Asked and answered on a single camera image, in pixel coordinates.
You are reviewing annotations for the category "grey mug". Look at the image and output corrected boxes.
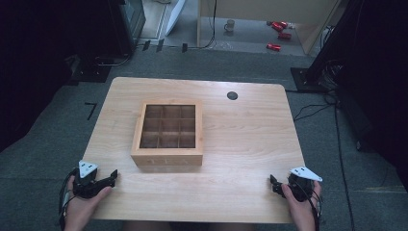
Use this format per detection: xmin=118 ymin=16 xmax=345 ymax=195
xmin=223 ymin=18 xmax=236 ymax=33

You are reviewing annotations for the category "long black floor cable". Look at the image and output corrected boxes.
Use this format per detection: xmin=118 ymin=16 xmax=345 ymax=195
xmin=332 ymin=104 xmax=356 ymax=231

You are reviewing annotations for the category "right hand-held gripper cable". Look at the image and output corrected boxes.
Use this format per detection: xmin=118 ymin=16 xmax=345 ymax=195
xmin=299 ymin=184 xmax=324 ymax=231

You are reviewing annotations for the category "black stand base plate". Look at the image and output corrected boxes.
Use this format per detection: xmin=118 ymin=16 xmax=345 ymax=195
xmin=290 ymin=66 xmax=330 ymax=94
xmin=67 ymin=62 xmax=113 ymax=85

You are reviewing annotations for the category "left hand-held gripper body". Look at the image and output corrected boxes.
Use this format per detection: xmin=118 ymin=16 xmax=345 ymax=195
xmin=72 ymin=160 xmax=104 ymax=199

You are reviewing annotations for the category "black thin floor cable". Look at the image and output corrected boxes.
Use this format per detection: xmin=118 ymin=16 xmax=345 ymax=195
xmin=293 ymin=90 xmax=339 ymax=122

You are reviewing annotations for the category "left hand-held gripper cable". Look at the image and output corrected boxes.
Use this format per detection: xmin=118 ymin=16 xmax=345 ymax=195
xmin=58 ymin=168 xmax=79 ymax=231

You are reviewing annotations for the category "person's left hand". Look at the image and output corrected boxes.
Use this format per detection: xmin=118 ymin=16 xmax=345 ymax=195
xmin=64 ymin=175 xmax=113 ymax=231

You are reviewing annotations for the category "black looped floor cable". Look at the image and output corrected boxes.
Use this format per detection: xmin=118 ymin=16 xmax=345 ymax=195
xmin=93 ymin=52 xmax=133 ymax=67

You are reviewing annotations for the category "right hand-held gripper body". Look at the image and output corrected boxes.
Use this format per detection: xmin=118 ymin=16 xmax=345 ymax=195
xmin=287 ymin=166 xmax=323 ymax=203

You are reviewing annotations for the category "dark cabinet with screen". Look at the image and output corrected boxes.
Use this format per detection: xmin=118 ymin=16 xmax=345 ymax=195
xmin=107 ymin=0 xmax=147 ymax=56

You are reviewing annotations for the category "hand-held gripper cable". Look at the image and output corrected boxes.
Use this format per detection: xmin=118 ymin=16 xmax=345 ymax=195
xmin=58 ymin=168 xmax=79 ymax=231
xmin=299 ymin=184 xmax=324 ymax=231

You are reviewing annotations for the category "white board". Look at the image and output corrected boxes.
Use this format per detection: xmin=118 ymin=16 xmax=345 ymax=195
xmin=164 ymin=0 xmax=187 ymax=37

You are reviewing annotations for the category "wooden compartment box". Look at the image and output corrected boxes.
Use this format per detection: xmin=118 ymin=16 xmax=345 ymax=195
xmin=130 ymin=100 xmax=204 ymax=167

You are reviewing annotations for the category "person's right hand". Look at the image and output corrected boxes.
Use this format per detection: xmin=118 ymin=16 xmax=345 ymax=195
xmin=281 ymin=180 xmax=322 ymax=231

